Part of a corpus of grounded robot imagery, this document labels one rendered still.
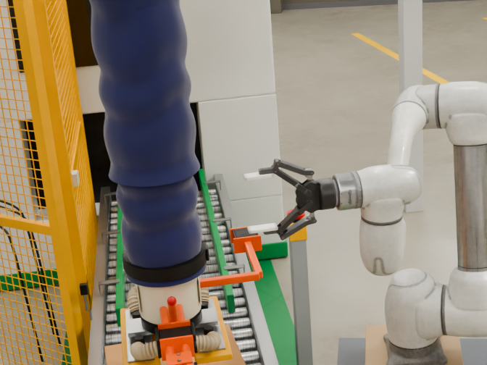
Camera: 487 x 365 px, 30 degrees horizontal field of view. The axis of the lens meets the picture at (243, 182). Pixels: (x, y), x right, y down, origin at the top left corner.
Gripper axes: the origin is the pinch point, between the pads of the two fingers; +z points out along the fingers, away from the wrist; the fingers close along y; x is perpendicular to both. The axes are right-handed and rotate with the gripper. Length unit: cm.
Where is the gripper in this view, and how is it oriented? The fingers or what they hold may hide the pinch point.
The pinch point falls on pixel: (251, 203)
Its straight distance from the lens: 216.6
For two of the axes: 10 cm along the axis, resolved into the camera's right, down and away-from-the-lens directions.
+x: -1.5, -3.4, 9.3
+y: 0.8, 9.3, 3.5
